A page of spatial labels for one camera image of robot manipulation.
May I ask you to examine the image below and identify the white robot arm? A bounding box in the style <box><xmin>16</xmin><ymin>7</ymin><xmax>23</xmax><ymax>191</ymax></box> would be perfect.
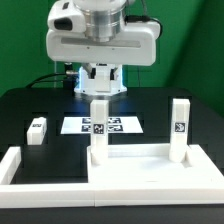
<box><xmin>46</xmin><ymin>0</ymin><xmax>162</xmax><ymax>97</ymax></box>

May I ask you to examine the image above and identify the fiducial marker sheet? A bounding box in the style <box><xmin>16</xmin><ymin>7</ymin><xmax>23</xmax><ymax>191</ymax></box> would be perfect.
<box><xmin>61</xmin><ymin>116</ymin><xmax>143</xmax><ymax>134</ymax></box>

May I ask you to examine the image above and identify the black cable on table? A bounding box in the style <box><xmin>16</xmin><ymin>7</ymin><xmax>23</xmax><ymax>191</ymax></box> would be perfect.
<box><xmin>25</xmin><ymin>72</ymin><xmax>69</xmax><ymax>89</ymax></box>

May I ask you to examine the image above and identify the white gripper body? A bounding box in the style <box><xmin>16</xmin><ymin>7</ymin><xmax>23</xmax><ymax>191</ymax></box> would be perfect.
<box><xmin>46</xmin><ymin>21</ymin><xmax>161</xmax><ymax>66</ymax></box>

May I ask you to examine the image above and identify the white U-shaped obstacle frame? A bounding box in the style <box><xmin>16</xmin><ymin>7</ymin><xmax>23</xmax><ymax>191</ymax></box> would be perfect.
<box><xmin>0</xmin><ymin>147</ymin><xmax>224</xmax><ymax>208</ymax></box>

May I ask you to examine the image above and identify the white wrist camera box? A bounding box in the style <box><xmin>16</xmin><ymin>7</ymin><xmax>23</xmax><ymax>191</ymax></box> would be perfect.
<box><xmin>47</xmin><ymin>0</ymin><xmax>86</xmax><ymax>33</ymax></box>

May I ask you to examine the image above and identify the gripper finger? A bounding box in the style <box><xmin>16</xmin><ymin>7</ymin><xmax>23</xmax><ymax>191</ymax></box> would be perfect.
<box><xmin>110</xmin><ymin>66</ymin><xmax>120</xmax><ymax>80</ymax></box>
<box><xmin>82</xmin><ymin>63</ymin><xmax>95</xmax><ymax>79</ymax></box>

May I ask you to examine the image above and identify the white desk tabletop tray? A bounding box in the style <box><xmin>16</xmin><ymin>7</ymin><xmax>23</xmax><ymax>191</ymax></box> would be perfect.
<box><xmin>87</xmin><ymin>143</ymin><xmax>224</xmax><ymax>188</ymax></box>

